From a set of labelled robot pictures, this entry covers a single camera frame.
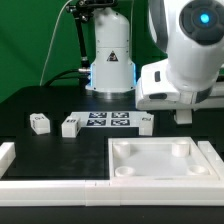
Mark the white square tabletop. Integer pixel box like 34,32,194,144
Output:
108,137,221,181

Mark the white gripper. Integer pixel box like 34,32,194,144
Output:
135,59,224,111

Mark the white U-shaped fence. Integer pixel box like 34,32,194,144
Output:
0,141,224,206

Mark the white sheet with tags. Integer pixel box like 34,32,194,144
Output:
70,111,149,128

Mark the black cable bundle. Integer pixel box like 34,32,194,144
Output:
44,67,92,88

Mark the white thin cable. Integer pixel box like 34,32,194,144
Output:
39,0,73,87

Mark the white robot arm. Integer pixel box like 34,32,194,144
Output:
86,0,224,110

